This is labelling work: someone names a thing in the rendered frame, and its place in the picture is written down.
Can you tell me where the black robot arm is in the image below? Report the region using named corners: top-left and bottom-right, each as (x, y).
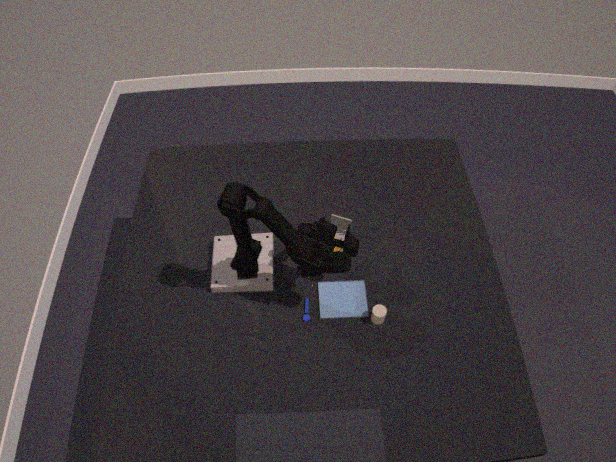
top-left (217, 183), bottom-right (351, 280)

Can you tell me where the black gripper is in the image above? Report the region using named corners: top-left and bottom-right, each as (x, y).
top-left (298, 217), bottom-right (359, 257)

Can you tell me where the light blue flat mat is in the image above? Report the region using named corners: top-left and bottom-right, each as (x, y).
top-left (318, 281), bottom-right (369, 319)

